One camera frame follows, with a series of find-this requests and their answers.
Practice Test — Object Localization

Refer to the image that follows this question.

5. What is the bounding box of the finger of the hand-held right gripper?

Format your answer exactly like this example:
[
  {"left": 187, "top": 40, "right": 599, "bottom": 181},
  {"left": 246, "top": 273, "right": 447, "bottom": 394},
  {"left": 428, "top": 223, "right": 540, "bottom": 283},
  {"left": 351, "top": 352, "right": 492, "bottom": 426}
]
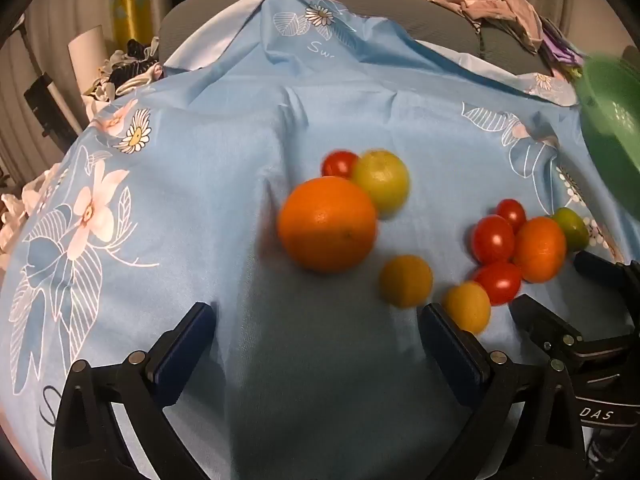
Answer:
[
  {"left": 574, "top": 250, "right": 640, "bottom": 313},
  {"left": 509, "top": 294, "right": 585, "bottom": 361}
]

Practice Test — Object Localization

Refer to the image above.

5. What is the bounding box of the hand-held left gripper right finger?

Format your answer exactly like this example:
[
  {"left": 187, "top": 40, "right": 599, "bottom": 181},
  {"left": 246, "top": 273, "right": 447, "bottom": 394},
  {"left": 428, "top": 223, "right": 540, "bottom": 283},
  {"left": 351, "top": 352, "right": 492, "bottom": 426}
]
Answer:
[{"left": 417, "top": 302, "right": 587, "bottom": 480}]

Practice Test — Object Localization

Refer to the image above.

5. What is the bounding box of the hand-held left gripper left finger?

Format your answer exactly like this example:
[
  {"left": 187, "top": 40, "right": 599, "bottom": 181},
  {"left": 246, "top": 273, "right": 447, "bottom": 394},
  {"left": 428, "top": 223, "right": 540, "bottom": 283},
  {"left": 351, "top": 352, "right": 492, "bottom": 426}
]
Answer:
[{"left": 51, "top": 301, "right": 219, "bottom": 480}]

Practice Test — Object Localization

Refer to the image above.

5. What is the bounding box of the small yellow fruit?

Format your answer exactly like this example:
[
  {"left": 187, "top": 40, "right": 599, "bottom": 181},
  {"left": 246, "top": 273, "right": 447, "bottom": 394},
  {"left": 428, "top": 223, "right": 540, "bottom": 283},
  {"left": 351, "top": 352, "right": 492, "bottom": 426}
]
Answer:
[
  {"left": 378, "top": 255, "right": 435, "bottom": 309},
  {"left": 441, "top": 281, "right": 492, "bottom": 335}
]

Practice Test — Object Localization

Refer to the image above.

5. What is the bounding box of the red cherry tomato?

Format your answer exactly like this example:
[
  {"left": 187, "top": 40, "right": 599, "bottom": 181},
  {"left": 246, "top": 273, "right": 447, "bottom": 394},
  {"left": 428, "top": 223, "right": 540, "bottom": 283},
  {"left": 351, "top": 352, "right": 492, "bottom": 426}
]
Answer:
[
  {"left": 472, "top": 260, "right": 523, "bottom": 307},
  {"left": 321, "top": 150, "right": 361, "bottom": 181},
  {"left": 471, "top": 215, "right": 517, "bottom": 266},
  {"left": 496, "top": 198, "right": 527, "bottom": 233}
]

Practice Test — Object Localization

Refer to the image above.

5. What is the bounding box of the small orange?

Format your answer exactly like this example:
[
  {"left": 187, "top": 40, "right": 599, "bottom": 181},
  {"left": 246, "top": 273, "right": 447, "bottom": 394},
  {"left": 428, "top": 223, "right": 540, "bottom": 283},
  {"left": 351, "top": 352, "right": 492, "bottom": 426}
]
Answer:
[{"left": 513, "top": 216, "right": 567, "bottom": 283}]

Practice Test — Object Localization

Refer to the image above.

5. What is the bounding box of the green plastic bowl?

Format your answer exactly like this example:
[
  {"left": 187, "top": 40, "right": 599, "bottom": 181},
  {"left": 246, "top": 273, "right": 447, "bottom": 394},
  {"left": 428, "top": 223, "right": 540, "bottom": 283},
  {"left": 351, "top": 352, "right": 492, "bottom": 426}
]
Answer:
[{"left": 572, "top": 55, "right": 640, "bottom": 201}]

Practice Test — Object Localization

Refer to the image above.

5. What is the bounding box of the large orange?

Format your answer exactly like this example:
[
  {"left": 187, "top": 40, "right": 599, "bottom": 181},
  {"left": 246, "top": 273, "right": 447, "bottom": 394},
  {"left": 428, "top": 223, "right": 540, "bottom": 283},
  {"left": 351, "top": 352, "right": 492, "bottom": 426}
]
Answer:
[{"left": 277, "top": 176, "right": 378, "bottom": 275}]

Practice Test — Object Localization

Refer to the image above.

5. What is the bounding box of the yellow-green round fruit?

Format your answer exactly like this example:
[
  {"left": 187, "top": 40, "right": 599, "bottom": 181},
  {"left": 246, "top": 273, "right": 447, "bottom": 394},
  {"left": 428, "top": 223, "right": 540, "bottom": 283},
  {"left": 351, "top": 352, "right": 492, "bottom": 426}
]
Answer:
[{"left": 350, "top": 150, "right": 412, "bottom": 218}]

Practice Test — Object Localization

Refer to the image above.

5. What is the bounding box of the blue floral cloth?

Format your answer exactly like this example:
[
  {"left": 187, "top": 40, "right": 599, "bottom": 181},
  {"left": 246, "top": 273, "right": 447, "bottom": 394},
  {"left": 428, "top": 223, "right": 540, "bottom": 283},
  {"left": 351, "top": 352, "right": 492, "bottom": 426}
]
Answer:
[{"left": 0, "top": 0, "right": 640, "bottom": 480}]

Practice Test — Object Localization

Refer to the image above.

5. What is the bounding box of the purple cloth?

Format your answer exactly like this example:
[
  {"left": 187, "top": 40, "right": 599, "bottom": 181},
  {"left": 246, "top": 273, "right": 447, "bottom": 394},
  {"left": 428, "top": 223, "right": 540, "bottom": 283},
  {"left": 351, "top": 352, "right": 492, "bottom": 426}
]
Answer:
[{"left": 540, "top": 17, "right": 586, "bottom": 81}]

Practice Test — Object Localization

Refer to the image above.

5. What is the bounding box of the pink clothes pile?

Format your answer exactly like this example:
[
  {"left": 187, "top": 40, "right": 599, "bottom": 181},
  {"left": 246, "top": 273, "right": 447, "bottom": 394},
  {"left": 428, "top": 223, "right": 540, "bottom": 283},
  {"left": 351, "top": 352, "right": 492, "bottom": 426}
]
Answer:
[{"left": 400, "top": 0, "right": 546, "bottom": 53}]

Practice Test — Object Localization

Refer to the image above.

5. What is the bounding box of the black and white clothes pile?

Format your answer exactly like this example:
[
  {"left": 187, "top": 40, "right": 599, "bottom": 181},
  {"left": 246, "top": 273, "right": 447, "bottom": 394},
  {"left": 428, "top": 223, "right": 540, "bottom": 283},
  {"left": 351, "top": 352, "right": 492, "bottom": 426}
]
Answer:
[{"left": 82, "top": 37, "right": 166, "bottom": 106}]

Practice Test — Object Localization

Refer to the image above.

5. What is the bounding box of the grey sofa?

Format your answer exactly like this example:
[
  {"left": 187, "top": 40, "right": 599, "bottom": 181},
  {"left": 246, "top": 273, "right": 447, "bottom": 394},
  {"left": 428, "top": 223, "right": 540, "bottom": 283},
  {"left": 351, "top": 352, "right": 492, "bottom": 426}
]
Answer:
[{"left": 159, "top": 0, "right": 568, "bottom": 80}]

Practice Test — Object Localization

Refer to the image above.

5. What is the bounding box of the white lamp shade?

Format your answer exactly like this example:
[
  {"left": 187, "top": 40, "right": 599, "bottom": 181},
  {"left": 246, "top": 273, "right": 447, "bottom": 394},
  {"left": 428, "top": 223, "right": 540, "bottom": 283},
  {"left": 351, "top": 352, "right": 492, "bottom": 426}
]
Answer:
[{"left": 67, "top": 25, "right": 111, "bottom": 93}]

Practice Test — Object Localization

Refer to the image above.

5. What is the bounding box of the yellow patterned curtain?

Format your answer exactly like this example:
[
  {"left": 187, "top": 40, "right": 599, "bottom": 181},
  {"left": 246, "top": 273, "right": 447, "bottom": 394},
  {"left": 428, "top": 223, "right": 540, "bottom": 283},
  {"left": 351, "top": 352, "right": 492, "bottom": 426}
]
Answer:
[{"left": 110, "top": 0, "right": 152, "bottom": 53}]

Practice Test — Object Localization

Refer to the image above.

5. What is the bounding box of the beige curtain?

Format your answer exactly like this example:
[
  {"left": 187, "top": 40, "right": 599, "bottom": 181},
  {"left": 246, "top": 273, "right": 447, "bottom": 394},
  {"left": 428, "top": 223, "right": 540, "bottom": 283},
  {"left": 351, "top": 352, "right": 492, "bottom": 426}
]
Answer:
[{"left": 0, "top": 0, "right": 236, "bottom": 186}]

